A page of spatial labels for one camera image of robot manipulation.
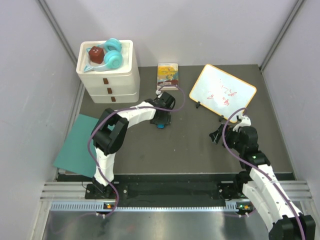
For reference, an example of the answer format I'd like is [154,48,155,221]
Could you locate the white three-drawer storage unit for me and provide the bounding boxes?
[76,40,140,104]

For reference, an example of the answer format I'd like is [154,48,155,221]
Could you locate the dark red plush cube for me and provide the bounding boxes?
[88,46,105,64]

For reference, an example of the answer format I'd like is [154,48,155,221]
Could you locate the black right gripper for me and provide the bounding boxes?
[209,123,245,154]

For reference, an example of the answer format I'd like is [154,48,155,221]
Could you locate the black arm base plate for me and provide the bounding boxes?
[85,182,245,203]

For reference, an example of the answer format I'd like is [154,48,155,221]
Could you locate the grey slotted cable duct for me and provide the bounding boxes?
[50,201,251,213]

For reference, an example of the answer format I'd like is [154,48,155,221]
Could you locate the yellow illustrated book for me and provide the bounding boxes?
[156,63,179,91]

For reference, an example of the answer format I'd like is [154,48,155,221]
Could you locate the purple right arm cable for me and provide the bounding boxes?
[221,107,307,240]

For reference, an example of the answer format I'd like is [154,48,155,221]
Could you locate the teal cat-ear headphones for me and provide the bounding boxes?
[83,38,123,73]

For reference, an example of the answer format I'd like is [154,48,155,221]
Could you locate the teal paper sheet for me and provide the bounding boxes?
[53,114,98,178]

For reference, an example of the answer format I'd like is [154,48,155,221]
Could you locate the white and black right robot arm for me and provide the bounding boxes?
[209,124,316,240]

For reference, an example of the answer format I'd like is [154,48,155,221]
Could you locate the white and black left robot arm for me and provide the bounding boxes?
[85,92,176,199]

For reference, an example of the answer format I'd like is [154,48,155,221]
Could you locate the whiteboard with orange frame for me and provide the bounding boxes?
[189,64,257,120]

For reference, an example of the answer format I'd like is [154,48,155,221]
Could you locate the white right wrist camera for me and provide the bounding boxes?
[232,114,252,132]

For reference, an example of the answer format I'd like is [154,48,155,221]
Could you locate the blue bone-shaped eraser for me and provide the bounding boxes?
[157,124,166,129]

